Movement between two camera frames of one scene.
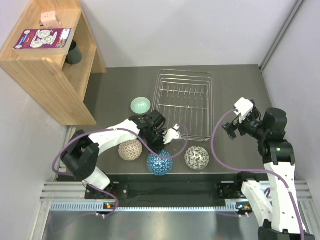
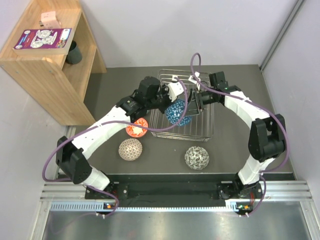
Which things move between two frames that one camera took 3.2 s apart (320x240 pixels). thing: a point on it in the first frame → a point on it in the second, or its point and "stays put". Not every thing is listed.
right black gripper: x=254 y=114 → x=192 y=106
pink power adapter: x=48 y=20 stays put
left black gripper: x=159 y=146 → x=164 y=90
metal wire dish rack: x=185 y=98 stays put
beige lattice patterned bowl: x=130 y=150 stays put
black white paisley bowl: x=197 y=157 stays put
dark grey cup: x=74 y=56 stays put
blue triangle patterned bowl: x=159 y=166 → x=175 y=111
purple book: x=45 y=41 stays put
